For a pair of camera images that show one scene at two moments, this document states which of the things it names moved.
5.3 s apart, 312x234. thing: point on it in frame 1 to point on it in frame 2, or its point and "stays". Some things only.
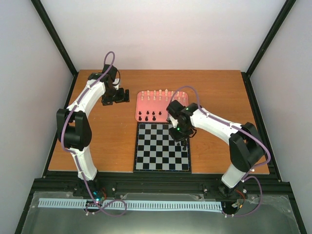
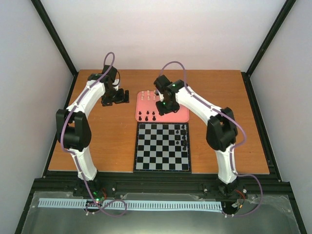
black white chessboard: (156, 151) stays
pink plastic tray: (151, 106) stays
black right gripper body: (182, 133) to (167, 107)
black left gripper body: (116, 96) stays
